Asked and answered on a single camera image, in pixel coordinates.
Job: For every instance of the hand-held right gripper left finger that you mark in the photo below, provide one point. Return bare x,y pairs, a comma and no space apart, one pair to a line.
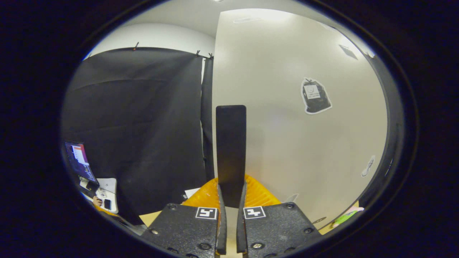
186,229

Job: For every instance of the black backdrop cloth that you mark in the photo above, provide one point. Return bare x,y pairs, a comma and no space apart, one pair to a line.
136,125

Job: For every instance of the beige cabinet door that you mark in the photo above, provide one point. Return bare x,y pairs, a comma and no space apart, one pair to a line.
279,143

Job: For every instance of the white paper sheet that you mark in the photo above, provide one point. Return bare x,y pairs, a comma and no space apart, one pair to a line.
109,186

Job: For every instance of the lit computer screen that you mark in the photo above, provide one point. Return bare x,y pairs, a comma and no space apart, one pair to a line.
79,159

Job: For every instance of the green and pink plush toy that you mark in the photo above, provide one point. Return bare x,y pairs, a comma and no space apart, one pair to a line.
346,216

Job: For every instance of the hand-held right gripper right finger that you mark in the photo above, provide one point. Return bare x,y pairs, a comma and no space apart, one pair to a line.
276,229

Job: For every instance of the black smartphone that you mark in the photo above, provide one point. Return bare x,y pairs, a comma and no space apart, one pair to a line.
107,204

